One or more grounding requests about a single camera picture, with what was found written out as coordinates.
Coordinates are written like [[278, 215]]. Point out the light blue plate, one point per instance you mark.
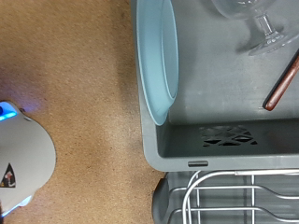
[[155, 62]]

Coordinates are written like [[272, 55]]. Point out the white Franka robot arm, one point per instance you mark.
[[25, 149]]

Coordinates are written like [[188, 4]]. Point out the grey dish rack base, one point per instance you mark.
[[162, 199]]

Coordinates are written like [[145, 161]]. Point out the grey plastic crate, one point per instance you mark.
[[218, 93]]

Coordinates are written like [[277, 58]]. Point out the reddish brown wooden stick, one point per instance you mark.
[[281, 88]]

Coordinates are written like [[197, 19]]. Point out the clear wine glass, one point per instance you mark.
[[264, 28]]

